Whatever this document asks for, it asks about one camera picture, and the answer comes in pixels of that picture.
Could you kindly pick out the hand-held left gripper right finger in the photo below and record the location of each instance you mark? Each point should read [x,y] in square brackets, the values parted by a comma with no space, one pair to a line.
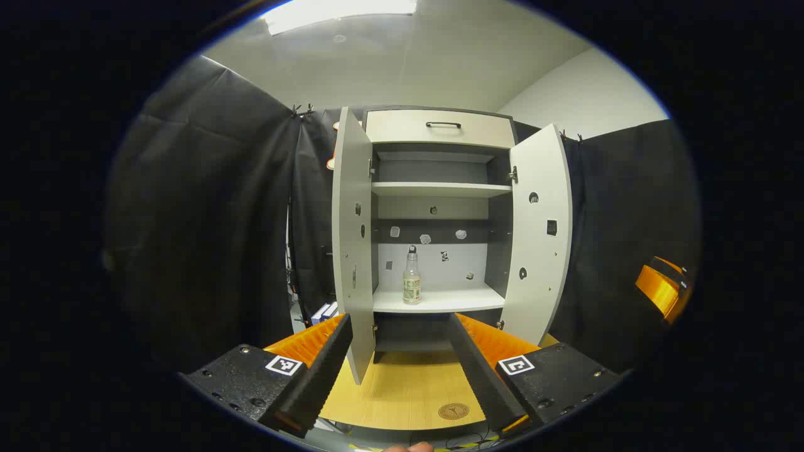
[480,376]

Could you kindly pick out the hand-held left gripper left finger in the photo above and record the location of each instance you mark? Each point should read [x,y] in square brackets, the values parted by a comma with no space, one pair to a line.
[320,376]

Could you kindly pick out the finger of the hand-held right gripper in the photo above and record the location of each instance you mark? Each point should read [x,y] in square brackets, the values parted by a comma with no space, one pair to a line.
[656,289]

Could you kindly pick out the round brown coaster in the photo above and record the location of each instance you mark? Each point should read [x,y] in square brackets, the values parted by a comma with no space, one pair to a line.
[453,411]

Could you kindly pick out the clear glass bottle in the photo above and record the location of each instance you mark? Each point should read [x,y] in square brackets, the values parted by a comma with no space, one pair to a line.
[412,285]

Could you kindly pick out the white cabinet door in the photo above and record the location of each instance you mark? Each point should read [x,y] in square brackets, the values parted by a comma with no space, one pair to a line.
[540,263]
[347,251]

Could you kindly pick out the grey white cabinet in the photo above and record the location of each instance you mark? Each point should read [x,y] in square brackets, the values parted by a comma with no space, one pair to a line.
[496,251]

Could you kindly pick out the white cabinet shelf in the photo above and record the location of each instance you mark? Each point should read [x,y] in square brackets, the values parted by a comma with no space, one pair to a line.
[452,300]
[440,189]

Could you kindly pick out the black backdrop cloth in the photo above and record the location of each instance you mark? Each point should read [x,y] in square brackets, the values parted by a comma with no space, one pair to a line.
[207,220]

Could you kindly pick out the ceiling light panel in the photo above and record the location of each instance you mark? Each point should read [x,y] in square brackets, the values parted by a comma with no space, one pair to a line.
[339,12]

